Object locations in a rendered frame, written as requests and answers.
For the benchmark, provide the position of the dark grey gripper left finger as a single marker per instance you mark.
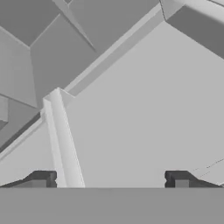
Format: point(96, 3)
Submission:
point(40, 177)

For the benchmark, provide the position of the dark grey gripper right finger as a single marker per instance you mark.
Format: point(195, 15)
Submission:
point(179, 177)

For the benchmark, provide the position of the narrow pale grey fridge door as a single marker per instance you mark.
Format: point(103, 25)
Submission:
point(26, 157)

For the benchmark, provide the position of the wide pale grey fridge door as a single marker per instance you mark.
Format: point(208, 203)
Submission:
point(145, 116)

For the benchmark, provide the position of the grey cupboard run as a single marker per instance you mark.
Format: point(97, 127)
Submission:
point(58, 58)

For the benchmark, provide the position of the dark grey cupboard block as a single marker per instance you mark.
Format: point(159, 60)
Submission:
point(198, 26)

